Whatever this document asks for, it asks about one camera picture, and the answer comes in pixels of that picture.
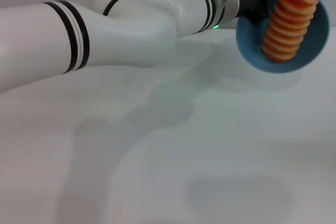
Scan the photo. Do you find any long toy bread loaf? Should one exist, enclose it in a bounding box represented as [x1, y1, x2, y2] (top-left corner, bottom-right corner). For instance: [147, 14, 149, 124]
[261, 0, 319, 63]

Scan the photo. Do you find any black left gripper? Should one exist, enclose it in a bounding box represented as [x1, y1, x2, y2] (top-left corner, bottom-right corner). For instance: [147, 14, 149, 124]
[238, 0, 271, 25]

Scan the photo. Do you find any blue bowl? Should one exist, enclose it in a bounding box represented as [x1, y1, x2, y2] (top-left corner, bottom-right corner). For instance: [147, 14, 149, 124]
[235, 0, 331, 74]

